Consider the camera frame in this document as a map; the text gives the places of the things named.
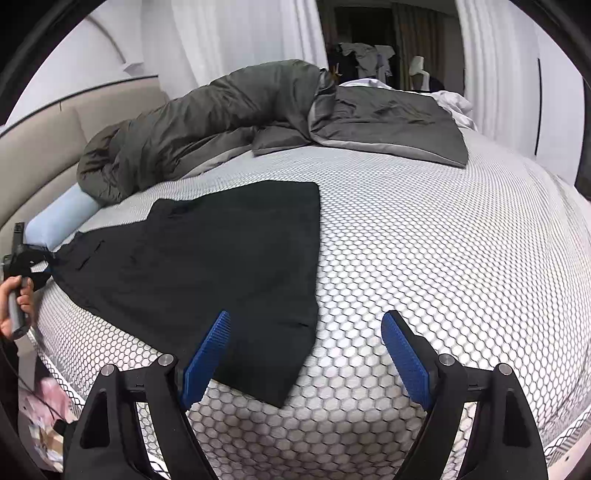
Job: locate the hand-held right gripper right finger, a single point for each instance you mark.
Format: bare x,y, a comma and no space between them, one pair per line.
406,355

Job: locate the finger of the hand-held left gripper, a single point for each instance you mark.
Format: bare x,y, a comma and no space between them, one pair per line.
42,254
41,277

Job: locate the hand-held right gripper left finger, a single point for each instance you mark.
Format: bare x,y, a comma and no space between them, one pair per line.
207,355

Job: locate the black pants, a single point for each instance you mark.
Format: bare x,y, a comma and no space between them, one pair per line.
207,254

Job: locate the person's left hand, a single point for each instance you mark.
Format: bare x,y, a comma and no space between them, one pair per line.
25,297

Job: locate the light blue pillow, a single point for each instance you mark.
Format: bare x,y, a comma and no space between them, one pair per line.
60,217

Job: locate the honeycomb patterned bed mattress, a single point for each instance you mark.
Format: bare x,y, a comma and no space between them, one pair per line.
415,254

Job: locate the beige padded headboard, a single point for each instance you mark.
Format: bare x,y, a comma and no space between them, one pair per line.
46,138

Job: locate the pink cloth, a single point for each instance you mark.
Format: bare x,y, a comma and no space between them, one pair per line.
46,401

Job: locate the grey-green duvet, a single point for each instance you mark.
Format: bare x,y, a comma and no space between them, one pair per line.
231,106

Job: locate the white bed sheet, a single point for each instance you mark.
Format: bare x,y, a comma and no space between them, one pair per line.
452,106

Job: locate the white lamp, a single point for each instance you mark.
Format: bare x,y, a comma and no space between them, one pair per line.
418,71

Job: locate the white curtain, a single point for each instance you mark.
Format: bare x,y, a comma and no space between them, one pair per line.
494,69
240,37

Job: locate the pile of hanging clothes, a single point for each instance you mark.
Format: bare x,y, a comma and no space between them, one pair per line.
367,60

